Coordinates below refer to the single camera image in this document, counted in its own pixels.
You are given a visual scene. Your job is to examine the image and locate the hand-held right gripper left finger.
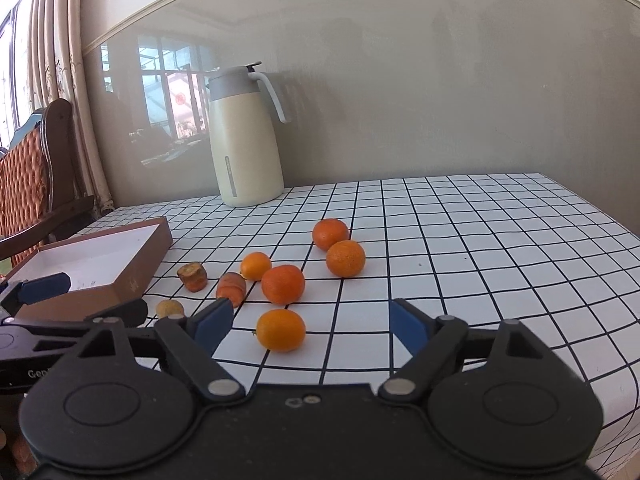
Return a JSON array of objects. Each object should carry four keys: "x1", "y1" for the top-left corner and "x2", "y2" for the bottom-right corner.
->
[{"x1": 60, "y1": 298, "x2": 247, "y2": 406}]

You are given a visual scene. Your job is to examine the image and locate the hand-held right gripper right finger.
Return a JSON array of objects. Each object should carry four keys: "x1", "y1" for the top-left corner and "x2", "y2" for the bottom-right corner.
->
[{"x1": 378, "y1": 298, "x2": 566, "y2": 405}]

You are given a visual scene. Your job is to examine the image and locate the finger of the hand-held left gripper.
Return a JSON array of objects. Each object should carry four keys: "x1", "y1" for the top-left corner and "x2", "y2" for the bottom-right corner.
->
[
  {"x1": 0, "y1": 272, "x2": 72, "y2": 317},
  {"x1": 85, "y1": 299, "x2": 148, "y2": 328}
]

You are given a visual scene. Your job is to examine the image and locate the brown cardboard box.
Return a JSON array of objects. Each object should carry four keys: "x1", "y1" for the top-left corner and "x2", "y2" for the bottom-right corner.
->
[{"x1": 2, "y1": 217, "x2": 174, "y2": 323}]

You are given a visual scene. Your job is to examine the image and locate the bright smooth orange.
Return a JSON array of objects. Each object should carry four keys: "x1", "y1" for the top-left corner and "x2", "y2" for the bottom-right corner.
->
[{"x1": 256, "y1": 308, "x2": 307, "y2": 352}]

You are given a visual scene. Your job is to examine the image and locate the deep orange mandarin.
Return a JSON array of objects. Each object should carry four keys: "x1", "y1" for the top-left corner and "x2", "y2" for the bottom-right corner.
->
[{"x1": 261, "y1": 264, "x2": 306, "y2": 306}]

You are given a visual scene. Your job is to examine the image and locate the rough-skinned orange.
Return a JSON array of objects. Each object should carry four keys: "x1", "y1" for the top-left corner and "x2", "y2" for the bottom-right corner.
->
[{"x1": 326, "y1": 240, "x2": 366, "y2": 279}]

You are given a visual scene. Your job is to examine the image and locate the brown fruit chunk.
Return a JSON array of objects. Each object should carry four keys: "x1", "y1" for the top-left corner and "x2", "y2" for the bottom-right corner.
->
[{"x1": 177, "y1": 262, "x2": 208, "y2": 292}]

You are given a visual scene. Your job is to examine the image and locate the small orange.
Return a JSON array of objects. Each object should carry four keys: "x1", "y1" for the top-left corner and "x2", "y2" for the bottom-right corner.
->
[{"x1": 240, "y1": 252, "x2": 273, "y2": 282}]

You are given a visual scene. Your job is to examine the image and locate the wooden upholstered chair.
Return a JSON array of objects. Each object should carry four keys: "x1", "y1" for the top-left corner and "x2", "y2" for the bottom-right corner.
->
[{"x1": 0, "y1": 98, "x2": 96, "y2": 268}]

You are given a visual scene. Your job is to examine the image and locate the white checked tablecloth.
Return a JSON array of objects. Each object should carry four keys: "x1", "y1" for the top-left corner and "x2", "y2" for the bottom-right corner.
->
[{"x1": 65, "y1": 172, "x2": 640, "y2": 480}]

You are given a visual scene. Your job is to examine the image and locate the smooth-skinned orange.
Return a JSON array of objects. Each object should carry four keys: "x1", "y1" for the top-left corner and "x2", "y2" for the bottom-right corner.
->
[{"x1": 312, "y1": 218, "x2": 350, "y2": 252}]

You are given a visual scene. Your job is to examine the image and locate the cream thermos jug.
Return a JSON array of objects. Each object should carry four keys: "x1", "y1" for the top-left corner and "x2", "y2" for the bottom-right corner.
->
[{"x1": 206, "y1": 61, "x2": 292, "y2": 208}]

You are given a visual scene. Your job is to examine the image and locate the beige curtain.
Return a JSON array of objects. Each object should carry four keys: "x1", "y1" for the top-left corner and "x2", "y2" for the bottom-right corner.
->
[{"x1": 27, "y1": 0, "x2": 116, "y2": 213}]

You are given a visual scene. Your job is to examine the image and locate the window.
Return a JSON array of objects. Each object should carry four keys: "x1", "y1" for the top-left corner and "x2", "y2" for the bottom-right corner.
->
[{"x1": 0, "y1": 0, "x2": 38, "y2": 151}]

